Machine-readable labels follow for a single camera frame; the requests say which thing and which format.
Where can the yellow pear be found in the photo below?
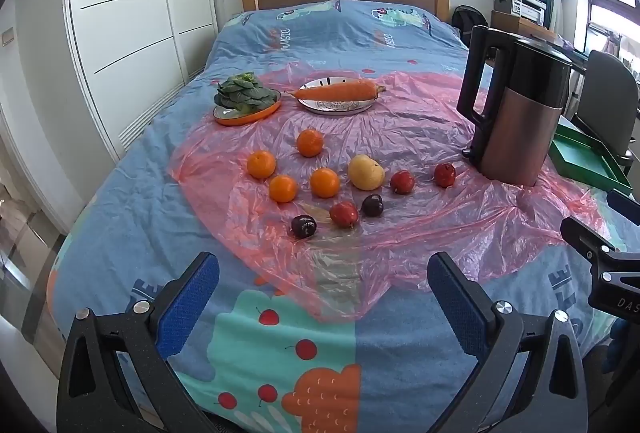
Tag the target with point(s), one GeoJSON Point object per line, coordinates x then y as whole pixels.
{"type": "Point", "coordinates": [366, 171]}

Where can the green tray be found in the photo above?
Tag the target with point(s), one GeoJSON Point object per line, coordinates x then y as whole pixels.
{"type": "Point", "coordinates": [585, 155]}

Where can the orange mandarin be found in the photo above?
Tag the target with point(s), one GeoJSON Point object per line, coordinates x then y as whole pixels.
{"type": "Point", "coordinates": [310, 143]}
{"type": "Point", "coordinates": [261, 164]}
{"type": "Point", "coordinates": [325, 182]}
{"type": "Point", "coordinates": [283, 188]}

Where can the green leafy vegetable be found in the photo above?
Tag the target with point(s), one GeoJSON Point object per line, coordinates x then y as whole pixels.
{"type": "Point", "coordinates": [245, 90]}

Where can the orange oval plate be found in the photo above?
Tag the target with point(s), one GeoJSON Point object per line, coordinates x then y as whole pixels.
{"type": "Point", "coordinates": [250, 117]}

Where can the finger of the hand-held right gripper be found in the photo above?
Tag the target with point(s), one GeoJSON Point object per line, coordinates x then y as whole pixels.
{"type": "Point", "coordinates": [585, 240]}
{"type": "Point", "coordinates": [625, 204]}

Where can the dark purple plum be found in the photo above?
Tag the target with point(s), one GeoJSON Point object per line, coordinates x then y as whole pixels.
{"type": "Point", "coordinates": [303, 227]}
{"type": "Point", "coordinates": [372, 205]}

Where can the white printer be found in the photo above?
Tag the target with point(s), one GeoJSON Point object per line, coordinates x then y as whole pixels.
{"type": "Point", "coordinates": [520, 5]}

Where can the black backpack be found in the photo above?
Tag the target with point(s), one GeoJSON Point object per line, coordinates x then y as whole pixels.
{"type": "Point", "coordinates": [470, 20]}

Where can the carrot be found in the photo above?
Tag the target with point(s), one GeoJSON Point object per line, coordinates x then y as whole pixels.
{"type": "Point", "coordinates": [335, 90]}

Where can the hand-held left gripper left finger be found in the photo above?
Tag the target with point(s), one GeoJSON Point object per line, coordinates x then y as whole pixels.
{"type": "Point", "coordinates": [192, 298]}

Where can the grey chair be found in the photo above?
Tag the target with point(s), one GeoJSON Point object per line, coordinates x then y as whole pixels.
{"type": "Point", "coordinates": [607, 88]}

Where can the pink plastic sheet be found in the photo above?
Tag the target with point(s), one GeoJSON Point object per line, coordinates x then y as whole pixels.
{"type": "Point", "coordinates": [410, 128]}

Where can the white wardrobe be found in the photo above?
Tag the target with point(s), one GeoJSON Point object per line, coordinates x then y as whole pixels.
{"type": "Point", "coordinates": [125, 13]}

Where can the silver round plate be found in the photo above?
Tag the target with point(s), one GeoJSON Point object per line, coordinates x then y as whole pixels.
{"type": "Point", "coordinates": [337, 105]}

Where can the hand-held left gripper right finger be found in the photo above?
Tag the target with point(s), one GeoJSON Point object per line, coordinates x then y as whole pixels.
{"type": "Point", "coordinates": [452, 300]}

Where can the wooden cabinet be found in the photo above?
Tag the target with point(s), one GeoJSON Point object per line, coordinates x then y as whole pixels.
{"type": "Point", "coordinates": [520, 30]}

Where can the red apple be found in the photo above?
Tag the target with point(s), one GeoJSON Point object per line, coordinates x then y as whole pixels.
{"type": "Point", "coordinates": [444, 175]}
{"type": "Point", "coordinates": [343, 214]}
{"type": "Point", "coordinates": [402, 182]}

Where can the copper and black kettle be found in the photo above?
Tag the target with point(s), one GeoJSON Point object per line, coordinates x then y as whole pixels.
{"type": "Point", "coordinates": [515, 113]}

